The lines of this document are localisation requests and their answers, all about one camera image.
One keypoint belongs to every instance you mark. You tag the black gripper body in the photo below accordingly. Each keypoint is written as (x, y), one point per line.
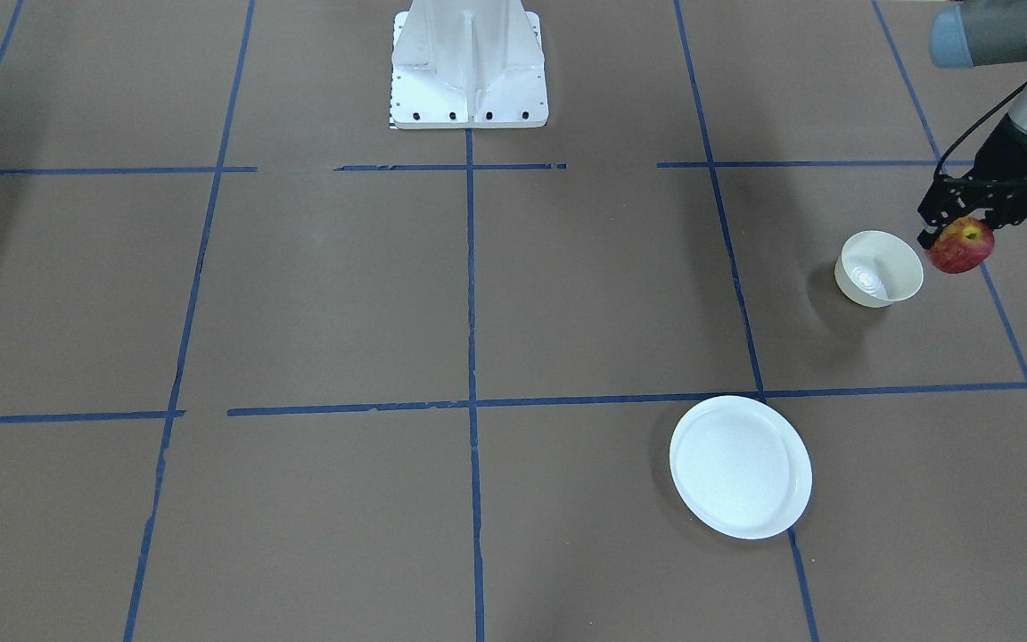
(1006, 153)

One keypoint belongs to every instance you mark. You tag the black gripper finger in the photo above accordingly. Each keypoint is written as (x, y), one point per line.
(928, 237)

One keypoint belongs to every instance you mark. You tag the red yellow apple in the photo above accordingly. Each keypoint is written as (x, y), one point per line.
(961, 246)

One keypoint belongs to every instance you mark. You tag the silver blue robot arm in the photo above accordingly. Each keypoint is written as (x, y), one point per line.
(975, 34)

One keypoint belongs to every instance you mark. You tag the white bowl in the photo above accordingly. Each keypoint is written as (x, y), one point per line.
(875, 270)

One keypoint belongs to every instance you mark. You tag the white plate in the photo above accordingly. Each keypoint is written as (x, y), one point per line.
(740, 467)

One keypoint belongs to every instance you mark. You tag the white camera stand pedestal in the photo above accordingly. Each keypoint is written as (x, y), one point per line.
(467, 64)

